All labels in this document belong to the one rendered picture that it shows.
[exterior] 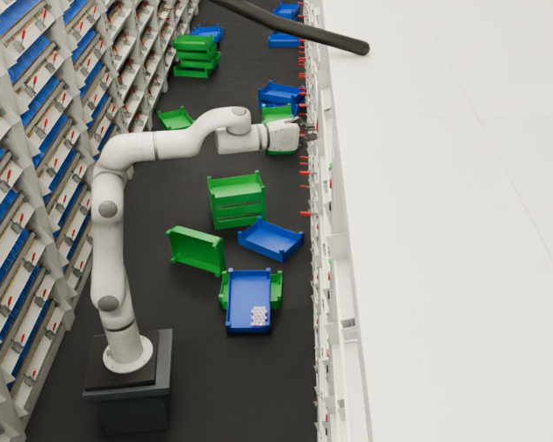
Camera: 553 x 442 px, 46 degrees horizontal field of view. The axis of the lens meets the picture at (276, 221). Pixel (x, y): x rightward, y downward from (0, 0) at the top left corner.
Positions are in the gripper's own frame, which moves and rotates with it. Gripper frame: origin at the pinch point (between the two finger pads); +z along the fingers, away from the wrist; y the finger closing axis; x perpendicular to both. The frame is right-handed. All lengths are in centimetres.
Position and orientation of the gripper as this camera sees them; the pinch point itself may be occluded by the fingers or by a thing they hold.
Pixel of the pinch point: (312, 131)
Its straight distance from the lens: 217.5
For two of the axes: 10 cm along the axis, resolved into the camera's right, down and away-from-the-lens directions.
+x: -2.3, -6.9, 6.8
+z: 9.7, -1.2, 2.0
